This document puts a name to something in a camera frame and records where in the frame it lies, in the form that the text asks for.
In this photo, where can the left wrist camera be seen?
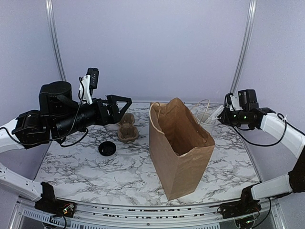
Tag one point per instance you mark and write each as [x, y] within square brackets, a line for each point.
[55, 99]

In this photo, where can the left aluminium frame post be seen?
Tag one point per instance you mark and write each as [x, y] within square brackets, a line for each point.
[54, 38]

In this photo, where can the right aluminium frame post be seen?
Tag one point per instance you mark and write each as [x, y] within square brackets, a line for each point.
[245, 45]

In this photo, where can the aluminium frame post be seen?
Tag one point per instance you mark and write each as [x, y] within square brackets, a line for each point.
[54, 38]
[245, 45]

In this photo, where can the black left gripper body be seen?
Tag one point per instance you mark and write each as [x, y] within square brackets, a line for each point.
[66, 125]

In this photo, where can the brown cardboard cup carrier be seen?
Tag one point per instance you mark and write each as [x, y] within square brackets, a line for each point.
[127, 132]

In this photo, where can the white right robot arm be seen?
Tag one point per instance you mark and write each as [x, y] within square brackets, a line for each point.
[274, 161]

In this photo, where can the white wrapped stirrer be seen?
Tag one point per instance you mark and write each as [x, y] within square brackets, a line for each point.
[214, 116]

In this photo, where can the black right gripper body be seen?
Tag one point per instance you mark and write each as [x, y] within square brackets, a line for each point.
[235, 120]

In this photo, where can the aluminium front rail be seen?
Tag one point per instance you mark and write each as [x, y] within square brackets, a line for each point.
[104, 216]

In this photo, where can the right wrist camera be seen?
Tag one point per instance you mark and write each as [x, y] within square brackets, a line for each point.
[244, 100]

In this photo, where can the brown paper takeout bag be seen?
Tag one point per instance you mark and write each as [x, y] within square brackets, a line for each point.
[179, 147]

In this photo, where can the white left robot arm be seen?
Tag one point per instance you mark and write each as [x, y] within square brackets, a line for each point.
[32, 129]

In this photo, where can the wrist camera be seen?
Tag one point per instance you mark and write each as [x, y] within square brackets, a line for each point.
[244, 100]
[55, 99]

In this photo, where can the black plastic cup lid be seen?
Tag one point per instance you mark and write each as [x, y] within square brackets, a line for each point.
[107, 148]

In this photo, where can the white ribbed holder cup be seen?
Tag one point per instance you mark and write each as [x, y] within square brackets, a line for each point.
[205, 119]

